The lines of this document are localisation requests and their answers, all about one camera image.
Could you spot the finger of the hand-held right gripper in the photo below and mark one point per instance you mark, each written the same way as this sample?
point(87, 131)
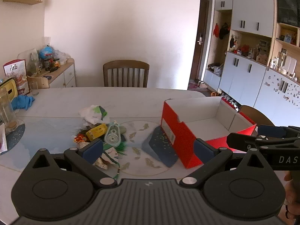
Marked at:
point(239, 140)
point(271, 130)

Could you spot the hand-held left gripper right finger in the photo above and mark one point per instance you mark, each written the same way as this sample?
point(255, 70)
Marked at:
point(204, 151)

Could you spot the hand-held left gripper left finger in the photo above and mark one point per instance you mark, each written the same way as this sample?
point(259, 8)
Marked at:
point(93, 148)

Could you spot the small yellow box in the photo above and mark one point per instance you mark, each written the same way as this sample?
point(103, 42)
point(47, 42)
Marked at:
point(96, 132)

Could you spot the red orange toy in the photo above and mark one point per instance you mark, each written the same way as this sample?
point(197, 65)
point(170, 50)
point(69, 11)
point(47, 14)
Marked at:
point(80, 137)

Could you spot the green white correction tape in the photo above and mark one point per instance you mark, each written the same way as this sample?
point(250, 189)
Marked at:
point(112, 136)

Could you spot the red cardboard box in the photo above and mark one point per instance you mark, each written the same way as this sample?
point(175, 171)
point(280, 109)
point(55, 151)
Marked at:
point(178, 133)

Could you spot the white plastic bag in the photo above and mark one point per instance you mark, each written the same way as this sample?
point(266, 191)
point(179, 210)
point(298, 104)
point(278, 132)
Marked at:
point(92, 113)

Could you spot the person's right hand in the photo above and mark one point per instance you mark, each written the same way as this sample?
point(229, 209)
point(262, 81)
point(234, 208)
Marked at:
point(294, 192)

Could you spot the wooden dining chair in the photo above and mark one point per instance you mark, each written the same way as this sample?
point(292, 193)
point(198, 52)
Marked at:
point(255, 116)
point(126, 64)

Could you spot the row of shoes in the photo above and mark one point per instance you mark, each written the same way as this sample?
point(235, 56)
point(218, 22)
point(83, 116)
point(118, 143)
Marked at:
point(229, 99)

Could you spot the round fish print placemat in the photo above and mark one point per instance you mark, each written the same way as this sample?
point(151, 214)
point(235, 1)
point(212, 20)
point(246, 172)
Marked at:
point(136, 131)

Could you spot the patterned door rug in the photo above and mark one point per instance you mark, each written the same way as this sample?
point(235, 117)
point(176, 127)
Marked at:
point(195, 84)

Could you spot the round blue placemat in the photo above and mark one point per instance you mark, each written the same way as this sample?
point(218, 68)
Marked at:
point(15, 136)

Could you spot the white wooden sideboard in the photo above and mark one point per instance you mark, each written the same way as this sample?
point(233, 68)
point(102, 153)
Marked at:
point(66, 73)

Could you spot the wooden holder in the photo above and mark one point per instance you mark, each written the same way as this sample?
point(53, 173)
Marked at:
point(41, 82)

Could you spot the blue cloth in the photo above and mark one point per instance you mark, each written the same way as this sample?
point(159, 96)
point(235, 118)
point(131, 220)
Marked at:
point(22, 102)

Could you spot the brown wooden door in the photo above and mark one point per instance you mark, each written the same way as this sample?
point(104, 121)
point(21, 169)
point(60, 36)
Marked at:
point(201, 58)

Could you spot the tall glass jar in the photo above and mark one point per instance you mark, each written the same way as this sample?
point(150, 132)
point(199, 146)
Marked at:
point(8, 114)

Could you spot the clear plastic bag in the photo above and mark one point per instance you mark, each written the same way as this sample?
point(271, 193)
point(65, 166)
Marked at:
point(61, 55)

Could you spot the yellow tissue box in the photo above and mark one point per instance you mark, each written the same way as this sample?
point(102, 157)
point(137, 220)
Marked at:
point(9, 86)

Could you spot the blue globe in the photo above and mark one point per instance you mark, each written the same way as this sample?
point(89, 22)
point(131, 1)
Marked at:
point(45, 52)

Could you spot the black hanging bag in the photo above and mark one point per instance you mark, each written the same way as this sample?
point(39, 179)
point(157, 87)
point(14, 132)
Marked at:
point(224, 31)

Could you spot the red white carton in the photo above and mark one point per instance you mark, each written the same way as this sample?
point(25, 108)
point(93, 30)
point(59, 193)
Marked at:
point(15, 68)

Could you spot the white wooden cabinet wall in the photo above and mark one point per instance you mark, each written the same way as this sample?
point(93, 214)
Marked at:
point(253, 7)

